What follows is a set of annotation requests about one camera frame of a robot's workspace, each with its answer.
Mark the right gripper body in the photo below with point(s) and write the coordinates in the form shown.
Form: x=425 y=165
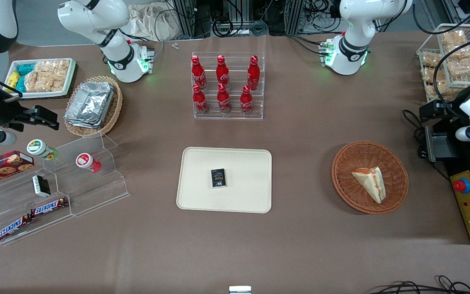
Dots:
x=5 y=113

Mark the cream plastic tray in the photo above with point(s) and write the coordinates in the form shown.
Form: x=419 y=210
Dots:
x=243 y=179

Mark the teal snack packet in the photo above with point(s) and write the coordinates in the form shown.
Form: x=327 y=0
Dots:
x=21 y=85
x=26 y=68

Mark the clear acrylic bottle rack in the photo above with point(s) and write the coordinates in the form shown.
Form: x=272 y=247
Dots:
x=235 y=116

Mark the small silver device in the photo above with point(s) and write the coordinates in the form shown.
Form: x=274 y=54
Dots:
x=240 y=290

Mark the grey metal bracket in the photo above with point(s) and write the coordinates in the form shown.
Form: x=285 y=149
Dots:
x=437 y=143

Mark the red strawberry yogurt cup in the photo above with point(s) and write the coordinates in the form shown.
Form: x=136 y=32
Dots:
x=86 y=161

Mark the red cola bottle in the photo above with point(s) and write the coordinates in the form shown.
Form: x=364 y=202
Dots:
x=198 y=73
x=246 y=102
x=200 y=101
x=222 y=72
x=253 y=73
x=223 y=100

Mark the small black card box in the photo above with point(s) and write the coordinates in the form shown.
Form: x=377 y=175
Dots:
x=218 y=178

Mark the light oval wicker basket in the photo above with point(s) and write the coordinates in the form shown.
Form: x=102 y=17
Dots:
x=114 y=110

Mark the white rectangular snack tray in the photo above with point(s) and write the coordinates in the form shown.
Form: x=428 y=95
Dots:
x=69 y=87

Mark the yellow snack packet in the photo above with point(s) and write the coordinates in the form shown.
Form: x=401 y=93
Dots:
x=12 y=79

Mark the Snickers chocolate bar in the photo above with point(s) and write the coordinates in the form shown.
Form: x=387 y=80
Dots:
x=49 y=207
x=12 y=228

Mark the triangular sandwich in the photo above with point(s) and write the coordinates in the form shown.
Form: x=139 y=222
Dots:
x=371 y=183

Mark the red tartan cookie box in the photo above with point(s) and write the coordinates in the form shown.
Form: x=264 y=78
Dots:
x=2 y=167

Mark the rice cracker snack bag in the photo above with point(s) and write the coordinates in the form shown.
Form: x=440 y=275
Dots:
x=433 y=74
x=449 y=92
x=465 y=67
x=454 y=37
x=461 y=52
x=430 y=60
x=39 y=83
x=53 y=67

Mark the brown round wicker basket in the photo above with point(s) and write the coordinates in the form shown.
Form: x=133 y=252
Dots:
x=349 y=179

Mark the stacked aluminium foil trays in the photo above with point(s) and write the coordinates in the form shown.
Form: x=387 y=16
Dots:
x=90 y=104

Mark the green sunflower yogurt cup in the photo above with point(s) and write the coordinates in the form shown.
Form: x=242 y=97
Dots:
x=39 y=148

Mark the clear acrylic step shelf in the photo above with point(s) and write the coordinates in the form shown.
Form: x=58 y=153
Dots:
x=96 y=192

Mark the beige cloth bag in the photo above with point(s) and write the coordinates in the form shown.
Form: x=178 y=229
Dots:
x=153 y=20

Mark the black and white small box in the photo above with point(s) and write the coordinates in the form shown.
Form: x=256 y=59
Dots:
x=41 y=185

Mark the small grey connector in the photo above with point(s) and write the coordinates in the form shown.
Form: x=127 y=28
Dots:
x=175 y=45

